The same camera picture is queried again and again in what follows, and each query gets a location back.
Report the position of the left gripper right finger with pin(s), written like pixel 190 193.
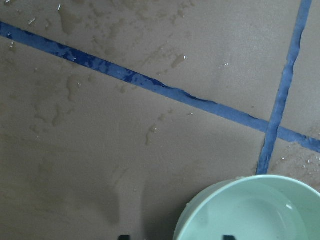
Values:
pixel 228 237

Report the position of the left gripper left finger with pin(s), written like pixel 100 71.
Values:
pixel 124 237

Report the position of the mint green bowl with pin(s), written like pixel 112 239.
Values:
pixel 260 207

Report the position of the brown paper table cover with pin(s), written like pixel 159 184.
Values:
pixel 114 114

